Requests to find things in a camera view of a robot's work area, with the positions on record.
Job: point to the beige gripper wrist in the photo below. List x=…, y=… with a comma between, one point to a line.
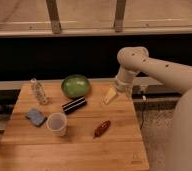
x=120, y=86

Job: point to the white ceramic cup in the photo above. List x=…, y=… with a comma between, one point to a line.
x=57, y=123

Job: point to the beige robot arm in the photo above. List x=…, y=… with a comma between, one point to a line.
x=134, y=60

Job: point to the green bowl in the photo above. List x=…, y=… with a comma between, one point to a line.
x=75, y=86

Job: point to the clear plastic water bottle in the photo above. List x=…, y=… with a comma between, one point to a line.
x=39, y=92

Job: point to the blue sponge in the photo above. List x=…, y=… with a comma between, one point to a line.
x=36, y=117

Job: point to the right metal post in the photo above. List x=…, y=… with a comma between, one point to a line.
x=119, y=15

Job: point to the metal post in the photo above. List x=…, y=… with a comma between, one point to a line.
x=54, y=16
x=119, y=15

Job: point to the left metal post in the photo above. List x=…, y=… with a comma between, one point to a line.
x=54, y=16

